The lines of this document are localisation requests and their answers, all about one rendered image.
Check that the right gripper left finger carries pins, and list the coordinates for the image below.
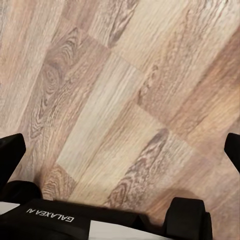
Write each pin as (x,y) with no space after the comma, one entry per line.
(12,150)

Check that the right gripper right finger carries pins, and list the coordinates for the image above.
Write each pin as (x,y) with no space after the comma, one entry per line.
(232,149)

